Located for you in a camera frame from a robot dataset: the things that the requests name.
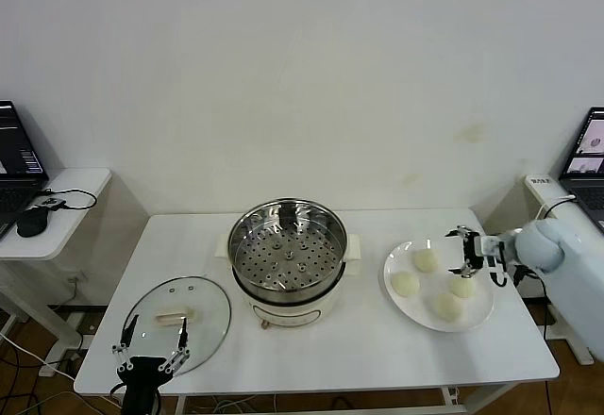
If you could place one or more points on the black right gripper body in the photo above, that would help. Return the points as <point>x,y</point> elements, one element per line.
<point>473,251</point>

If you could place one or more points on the cream electric cooker base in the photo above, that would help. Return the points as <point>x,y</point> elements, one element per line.
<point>292,313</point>

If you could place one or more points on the white steamed baozi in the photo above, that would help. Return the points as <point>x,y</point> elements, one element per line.
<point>426,261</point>
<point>447,306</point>
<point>405,285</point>
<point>461,287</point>

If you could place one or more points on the black usb hub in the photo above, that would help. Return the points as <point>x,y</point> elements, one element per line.
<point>53,203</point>

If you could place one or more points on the black computer mouse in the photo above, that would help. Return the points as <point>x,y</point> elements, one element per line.
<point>32,222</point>

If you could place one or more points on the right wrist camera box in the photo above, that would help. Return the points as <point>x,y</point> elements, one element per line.
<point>489,246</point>

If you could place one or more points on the stainless steel steamer basket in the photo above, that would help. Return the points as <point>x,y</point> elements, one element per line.
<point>283,259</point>

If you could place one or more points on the glass pot lid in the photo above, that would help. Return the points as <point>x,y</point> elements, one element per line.
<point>207,302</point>

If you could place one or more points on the grey laptop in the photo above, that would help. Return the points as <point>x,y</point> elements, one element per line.
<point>587,151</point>

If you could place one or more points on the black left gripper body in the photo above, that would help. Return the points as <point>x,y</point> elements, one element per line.
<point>140,377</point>

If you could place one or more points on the white floor power strip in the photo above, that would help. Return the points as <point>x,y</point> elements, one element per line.
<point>47,370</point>

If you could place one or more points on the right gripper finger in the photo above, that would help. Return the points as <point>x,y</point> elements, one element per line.
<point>464,272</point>
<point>460,233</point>

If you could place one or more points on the white table frame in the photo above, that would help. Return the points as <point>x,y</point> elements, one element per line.
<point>179,405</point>

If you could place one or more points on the black laptop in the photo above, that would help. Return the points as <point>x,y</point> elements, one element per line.
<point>14,151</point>

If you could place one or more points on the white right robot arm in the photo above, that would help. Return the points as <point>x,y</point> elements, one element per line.
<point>580,269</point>

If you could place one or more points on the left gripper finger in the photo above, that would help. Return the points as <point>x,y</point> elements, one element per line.
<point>183,337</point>
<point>128,335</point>

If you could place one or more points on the white round plate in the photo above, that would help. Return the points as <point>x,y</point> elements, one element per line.
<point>436,283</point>

